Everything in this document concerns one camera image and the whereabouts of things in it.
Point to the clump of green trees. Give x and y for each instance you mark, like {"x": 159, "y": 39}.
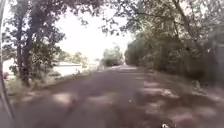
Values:
{"x": 111, "y": 56}
{"x": 78, "y": 58}

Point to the grey asphalt road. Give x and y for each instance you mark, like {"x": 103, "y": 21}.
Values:
{"x": 110, "y": 96}

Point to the low white building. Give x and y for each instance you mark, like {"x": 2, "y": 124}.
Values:
{"x": 66, "y": 69}

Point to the dense wood of trees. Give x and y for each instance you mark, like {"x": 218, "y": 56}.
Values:
{"x": 173, "y": 53}

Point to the dry leafy verge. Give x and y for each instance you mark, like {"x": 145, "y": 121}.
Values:
{"x": 186, "y": 80}

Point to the robot's own part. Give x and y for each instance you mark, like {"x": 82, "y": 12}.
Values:
{"x": 165, "y": 126}

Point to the group of dark-trunked trees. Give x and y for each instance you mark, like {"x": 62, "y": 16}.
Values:
{"x": 25, "y": 60}

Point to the grass verge with weeds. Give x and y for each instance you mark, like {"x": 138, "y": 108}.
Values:
{"x": 20, "y": 87}

